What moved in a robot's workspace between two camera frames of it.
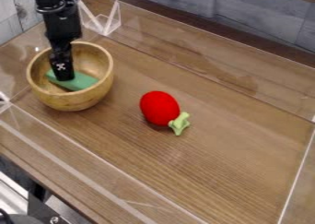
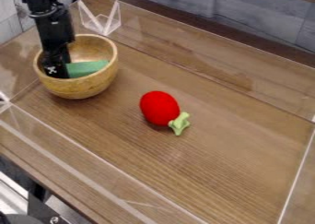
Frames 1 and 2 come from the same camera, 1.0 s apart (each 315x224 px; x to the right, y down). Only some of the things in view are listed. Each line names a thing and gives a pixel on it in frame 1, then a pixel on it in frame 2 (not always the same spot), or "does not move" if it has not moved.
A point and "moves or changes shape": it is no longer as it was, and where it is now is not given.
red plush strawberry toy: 161,110 does not move
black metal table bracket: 39,207 does not move
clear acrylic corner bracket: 101,23 does not move
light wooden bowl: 93,61 moves or changes shape
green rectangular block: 83,80 -> 82,68
